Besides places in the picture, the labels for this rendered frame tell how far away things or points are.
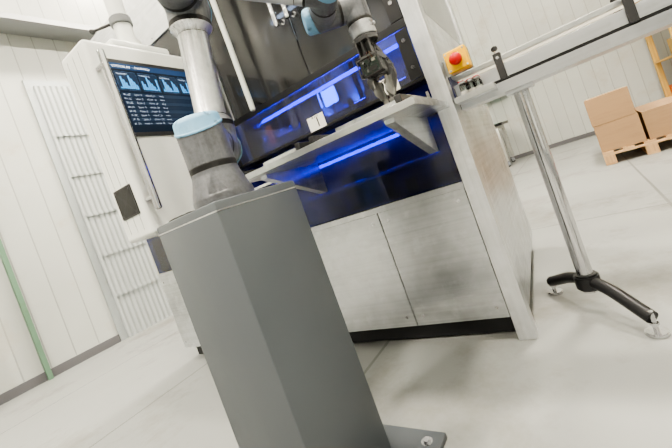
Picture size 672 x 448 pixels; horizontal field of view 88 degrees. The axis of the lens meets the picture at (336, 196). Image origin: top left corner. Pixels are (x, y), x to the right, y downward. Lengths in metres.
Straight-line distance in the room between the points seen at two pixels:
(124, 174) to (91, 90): 0.33
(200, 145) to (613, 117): 4.12
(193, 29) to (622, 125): 4.08
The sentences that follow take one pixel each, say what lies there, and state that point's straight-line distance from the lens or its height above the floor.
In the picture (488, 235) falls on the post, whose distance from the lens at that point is 1.34.
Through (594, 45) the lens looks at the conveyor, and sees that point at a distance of 1.40.
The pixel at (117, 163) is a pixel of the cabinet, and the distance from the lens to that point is 1.52.
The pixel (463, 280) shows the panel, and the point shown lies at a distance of 1.42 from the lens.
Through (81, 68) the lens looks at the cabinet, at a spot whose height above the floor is 1.46.
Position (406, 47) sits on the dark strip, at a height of 1.11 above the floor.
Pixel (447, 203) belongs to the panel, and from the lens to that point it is 1.33.
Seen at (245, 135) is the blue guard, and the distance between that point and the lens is 1.76.
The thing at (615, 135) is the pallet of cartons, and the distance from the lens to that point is 4.52.
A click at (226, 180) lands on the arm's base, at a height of 0.83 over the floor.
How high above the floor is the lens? 0.73
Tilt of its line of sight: 1 degrees down
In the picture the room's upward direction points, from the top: 20 degrees counter-clockwise
